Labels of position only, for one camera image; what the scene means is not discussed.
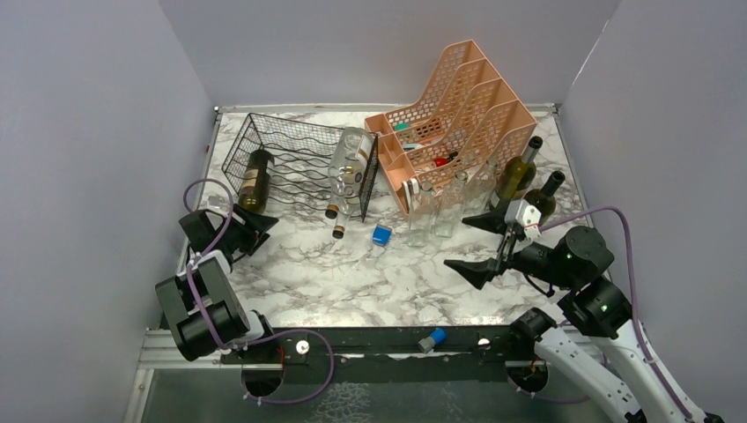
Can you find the black wire wine rack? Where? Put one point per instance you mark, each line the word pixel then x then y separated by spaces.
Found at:
pixel 302 152

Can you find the black base frame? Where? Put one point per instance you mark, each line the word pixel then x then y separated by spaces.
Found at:
pixel 298 365

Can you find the red object in organizer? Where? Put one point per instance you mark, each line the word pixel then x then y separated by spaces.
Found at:
pixel 442 161

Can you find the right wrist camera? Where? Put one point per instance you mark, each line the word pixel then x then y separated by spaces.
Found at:
pixel 523 220

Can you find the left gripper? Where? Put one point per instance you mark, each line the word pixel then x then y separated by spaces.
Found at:
pixel 255 224

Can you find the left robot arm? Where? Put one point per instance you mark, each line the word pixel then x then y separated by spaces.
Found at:
pixel 200 307

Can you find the blue grey cylinder cap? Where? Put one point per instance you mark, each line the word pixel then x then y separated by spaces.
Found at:
pixel 428 343

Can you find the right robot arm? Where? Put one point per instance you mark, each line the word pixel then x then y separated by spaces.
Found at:
pixel 636 386

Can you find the blue stamp block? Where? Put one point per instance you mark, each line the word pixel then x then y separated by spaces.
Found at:
pixel 381 235

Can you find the clear bottle with cork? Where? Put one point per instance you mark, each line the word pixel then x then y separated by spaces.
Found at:
pixel 338 205

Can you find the peach plastic file organizer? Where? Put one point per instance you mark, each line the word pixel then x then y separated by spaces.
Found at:
pixel 466 107

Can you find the large clear labelled bottle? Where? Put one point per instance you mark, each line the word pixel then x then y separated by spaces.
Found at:
pixel 349 162

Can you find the white tape dispenser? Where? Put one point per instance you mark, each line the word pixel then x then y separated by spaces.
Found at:
pixel 410 189

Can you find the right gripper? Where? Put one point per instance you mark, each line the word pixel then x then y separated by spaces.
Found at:
pixel 477 270

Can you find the green wine bottle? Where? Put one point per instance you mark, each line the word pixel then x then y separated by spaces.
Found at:
pixel 544 198
pixel 517 175

